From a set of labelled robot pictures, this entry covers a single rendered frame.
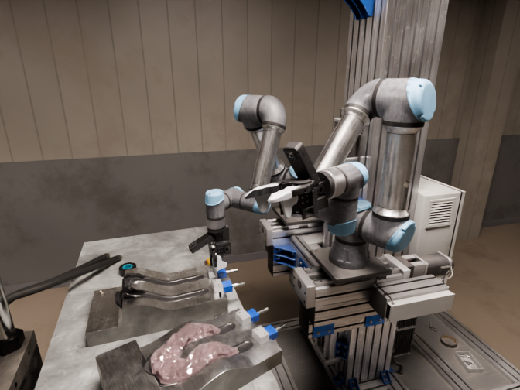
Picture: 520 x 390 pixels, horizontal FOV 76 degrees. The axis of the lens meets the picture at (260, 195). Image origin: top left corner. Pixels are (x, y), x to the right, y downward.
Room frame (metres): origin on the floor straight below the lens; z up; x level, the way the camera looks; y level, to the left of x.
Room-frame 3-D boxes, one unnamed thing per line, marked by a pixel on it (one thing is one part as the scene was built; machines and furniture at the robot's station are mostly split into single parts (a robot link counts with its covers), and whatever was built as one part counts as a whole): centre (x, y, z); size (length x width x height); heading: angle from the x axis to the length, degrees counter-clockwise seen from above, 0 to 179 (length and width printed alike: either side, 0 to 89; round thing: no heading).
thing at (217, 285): (1.16, 0.13, 0.89); 0.13 x 0.05 x 0.05; 109
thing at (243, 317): (1.03, 0.02, 0.86); 0.13 x 0.05 x 0.05; 126
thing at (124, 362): (0.82, 0.21, 0.86); 0.50 x 0.26 x 0.11; 126
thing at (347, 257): (1.12, -0.34, 1.09); 0.15 x 0.15 x 0.10
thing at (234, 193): (1.33, 0.11, 1.21); 0.11 x 0.11 x 0.08; 57
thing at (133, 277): (1.13, 0.38, 0.92); 0.35 x 0.16 x 0.09; 109
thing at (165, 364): (0.83, 0.21, 0.90); 0.26 x 0.18 x 0.08; 126
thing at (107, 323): (1.13, 0.40, 0.87); 0.50 x 0.26 x 0.14; 109
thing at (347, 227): (0.86, -0.21, 1.34); 0.11 x 0.08 x 0.11; 41
